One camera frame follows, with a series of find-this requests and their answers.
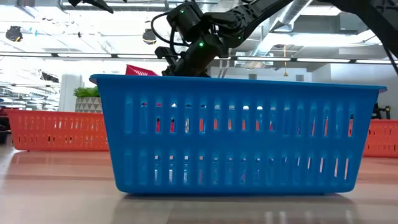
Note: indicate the green potted plant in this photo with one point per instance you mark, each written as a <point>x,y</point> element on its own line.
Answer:
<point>87,92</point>

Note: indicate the triangle patterned planter pot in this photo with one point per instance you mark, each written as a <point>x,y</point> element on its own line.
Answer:
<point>88,105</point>

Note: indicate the grey wall vent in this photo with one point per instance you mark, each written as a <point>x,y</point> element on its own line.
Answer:
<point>299,77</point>
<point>252,76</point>

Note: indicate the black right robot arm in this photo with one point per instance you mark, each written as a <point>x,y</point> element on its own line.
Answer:
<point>248,15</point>

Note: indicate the slanted silver ceiling duct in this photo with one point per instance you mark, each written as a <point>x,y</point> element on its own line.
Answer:
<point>292,12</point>

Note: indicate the white room pillar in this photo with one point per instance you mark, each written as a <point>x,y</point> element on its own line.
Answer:
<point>70,93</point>

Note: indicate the linear ceiling light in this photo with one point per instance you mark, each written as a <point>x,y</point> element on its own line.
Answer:
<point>264,58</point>
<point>323,60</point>
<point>84,55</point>
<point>25,54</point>
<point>373,61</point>
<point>136,56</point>
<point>224,58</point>

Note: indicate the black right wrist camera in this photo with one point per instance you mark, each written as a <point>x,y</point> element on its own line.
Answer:
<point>164,54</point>

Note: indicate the large blue slotted plastic basket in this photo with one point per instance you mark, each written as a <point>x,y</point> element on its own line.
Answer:
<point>236,90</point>

